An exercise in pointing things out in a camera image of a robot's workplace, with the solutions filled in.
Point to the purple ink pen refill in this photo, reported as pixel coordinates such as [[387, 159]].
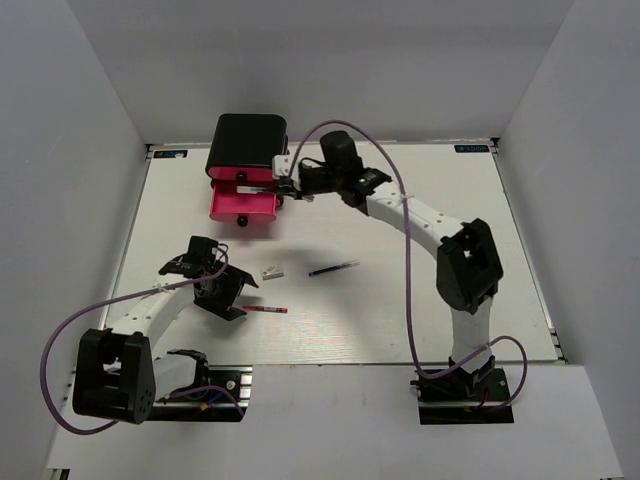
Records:
[[333, 268]]

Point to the red ink pen refill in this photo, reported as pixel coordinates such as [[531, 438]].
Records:
[[266, 309]]

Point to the white staples box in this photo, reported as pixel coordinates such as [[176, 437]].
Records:
[[273, 271]]

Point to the pink top drawer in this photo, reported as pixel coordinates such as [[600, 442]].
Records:
[[240, 174]]

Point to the green ink pen refill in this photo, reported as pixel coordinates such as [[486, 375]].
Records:
[[253, 190]]

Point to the pink drawer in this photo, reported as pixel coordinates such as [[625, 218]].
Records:
[[230, 207], [240, 174]]

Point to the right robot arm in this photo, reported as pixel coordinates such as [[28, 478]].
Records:
[[468, 268]]

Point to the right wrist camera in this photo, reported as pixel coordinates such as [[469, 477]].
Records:
[[285, 169]]

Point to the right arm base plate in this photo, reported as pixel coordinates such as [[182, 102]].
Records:
[[445, 401]]

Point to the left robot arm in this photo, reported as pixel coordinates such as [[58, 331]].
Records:
[[118, 375]]

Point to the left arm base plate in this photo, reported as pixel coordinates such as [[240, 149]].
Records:
[[227, 402]]

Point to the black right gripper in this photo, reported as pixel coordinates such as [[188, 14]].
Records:
[[302, 184]]

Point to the black drawer cabinet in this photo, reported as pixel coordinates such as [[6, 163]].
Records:
[[250, 140]]

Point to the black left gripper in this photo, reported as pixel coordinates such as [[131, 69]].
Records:
[[236, 279]]

